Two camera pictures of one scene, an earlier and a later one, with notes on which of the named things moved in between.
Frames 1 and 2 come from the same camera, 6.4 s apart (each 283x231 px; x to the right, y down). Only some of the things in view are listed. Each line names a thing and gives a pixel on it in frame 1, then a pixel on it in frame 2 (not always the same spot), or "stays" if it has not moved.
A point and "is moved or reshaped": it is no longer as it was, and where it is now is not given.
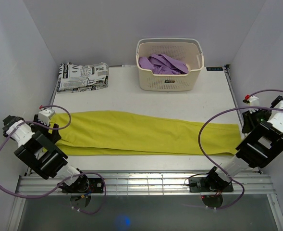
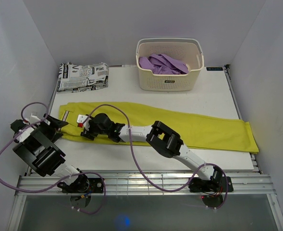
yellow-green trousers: [113, 133] is moved or reshaped
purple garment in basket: [163, 64] stays
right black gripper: [249, 123] to [88, 134]
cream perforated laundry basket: [187, 51] stays
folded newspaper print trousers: [73, 78] stays
